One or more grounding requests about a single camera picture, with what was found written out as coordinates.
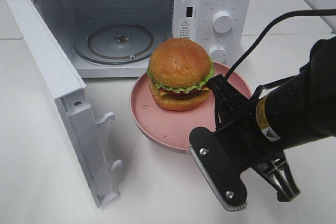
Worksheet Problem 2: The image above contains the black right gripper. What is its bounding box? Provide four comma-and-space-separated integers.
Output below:
189, 74, 300, 211

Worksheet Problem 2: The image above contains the pink round plate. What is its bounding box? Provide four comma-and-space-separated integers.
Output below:
130, 61, 253, 155

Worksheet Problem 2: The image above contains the toy burger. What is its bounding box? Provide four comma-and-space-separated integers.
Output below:
146, 38, 215, 111

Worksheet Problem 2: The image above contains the white microwave door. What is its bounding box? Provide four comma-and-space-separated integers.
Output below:
5, 0, 122, 208

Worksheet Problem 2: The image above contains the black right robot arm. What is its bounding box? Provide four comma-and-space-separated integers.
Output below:
189, 38, 335, 211

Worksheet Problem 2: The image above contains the lower white timer knob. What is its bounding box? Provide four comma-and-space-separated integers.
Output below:
208, 45, 227, 63

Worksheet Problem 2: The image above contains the upper white power knob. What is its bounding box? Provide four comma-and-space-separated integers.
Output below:
212, 10, 233, 34

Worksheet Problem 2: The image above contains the glass microwave turntable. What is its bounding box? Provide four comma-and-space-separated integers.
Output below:
74, 25, 153, 65

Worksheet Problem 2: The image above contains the white microwave oven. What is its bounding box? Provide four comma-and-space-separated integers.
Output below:
31, 0, 249, 78

